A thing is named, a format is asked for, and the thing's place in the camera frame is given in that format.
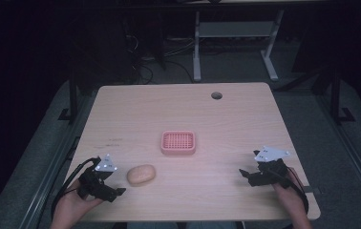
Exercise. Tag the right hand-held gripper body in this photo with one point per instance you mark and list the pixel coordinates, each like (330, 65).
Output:
(271, 168)

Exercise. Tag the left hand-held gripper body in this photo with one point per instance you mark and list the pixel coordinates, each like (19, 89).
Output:
(93, 184)

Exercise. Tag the pink soap dish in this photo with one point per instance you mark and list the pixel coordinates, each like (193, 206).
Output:
(178, 142)

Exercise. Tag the person's left hand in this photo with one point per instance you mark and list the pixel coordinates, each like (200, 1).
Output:
(73, 206)

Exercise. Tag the person's right hand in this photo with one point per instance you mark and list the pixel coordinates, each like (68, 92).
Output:
(289, 198)

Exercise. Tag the black metal stand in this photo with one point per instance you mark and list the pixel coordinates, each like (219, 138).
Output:
(335, 95)
(73, 95)

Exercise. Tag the aluminium floor rail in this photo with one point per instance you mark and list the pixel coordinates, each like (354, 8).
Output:
(51, 171)
(353, 152)

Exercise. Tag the white metal desk frame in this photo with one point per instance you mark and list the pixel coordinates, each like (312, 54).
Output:
(232, 29)

